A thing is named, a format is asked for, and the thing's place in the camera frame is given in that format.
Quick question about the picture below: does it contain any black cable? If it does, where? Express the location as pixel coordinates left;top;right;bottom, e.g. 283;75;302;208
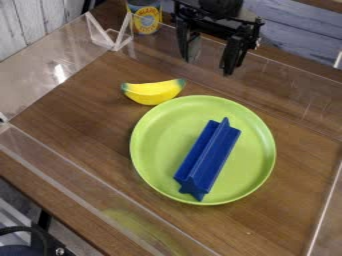
0;225;51;256

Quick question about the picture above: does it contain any yellow toy banana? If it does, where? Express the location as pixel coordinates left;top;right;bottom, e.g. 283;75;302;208
120;79;186;105

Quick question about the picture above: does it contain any clear acrylic triangle bracket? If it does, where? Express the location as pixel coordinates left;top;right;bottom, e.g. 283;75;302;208
86;12;134;52

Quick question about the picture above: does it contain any green round plate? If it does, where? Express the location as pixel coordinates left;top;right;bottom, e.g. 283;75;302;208
130;95;277;206

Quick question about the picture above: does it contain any black metal stand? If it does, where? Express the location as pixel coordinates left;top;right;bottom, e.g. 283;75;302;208
31;211;76;256

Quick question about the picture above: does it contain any blue star-shaped block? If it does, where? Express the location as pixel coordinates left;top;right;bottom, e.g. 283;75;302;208
174;117;240;201

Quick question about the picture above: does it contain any clear acrylic tray wall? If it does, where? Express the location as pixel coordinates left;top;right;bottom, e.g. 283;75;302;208
0;15;342;256

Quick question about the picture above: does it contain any yellow labelled can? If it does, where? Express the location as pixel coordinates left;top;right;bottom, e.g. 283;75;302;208
126;0;162;35

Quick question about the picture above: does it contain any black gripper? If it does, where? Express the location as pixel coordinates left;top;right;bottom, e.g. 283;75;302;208
172;0;265;76

